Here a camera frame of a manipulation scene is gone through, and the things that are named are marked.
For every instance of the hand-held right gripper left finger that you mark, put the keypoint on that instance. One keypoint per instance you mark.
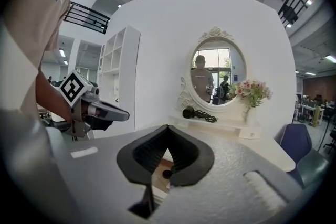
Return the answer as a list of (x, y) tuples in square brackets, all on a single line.
[(105, 165)]

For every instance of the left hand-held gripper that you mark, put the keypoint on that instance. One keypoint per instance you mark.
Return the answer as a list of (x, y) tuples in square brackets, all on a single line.
[(74, 86)]

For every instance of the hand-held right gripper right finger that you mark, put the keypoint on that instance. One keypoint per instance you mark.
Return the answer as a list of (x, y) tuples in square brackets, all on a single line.
[(223, 178)]

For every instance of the white dressing table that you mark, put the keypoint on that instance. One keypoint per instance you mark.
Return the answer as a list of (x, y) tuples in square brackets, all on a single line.
[(236, 133)]

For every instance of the person's left forearm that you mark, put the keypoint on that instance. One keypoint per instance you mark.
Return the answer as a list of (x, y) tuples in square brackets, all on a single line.
[(51, 97)]

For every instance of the person's left hand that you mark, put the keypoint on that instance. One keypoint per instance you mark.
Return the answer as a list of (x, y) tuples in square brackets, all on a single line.
[(84, 111)]

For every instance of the white shelf unit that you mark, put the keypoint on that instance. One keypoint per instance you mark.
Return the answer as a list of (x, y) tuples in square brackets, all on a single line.
[(131, 60)]

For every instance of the white vase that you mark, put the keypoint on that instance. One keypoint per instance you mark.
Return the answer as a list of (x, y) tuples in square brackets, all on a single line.
[(249, 114)]

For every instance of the blue chair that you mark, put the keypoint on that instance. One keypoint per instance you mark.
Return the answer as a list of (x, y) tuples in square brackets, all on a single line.
[(296, 141)]

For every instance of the pink flower bouquet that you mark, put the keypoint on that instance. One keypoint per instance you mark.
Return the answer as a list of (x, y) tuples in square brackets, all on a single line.
[(249, 89)]

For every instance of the white oval framed mirror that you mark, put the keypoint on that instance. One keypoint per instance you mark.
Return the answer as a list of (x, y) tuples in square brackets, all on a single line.
[(218, 73)]

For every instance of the person's beige shirt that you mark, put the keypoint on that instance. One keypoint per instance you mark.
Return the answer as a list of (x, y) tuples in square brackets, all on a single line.
[(34, 8)]

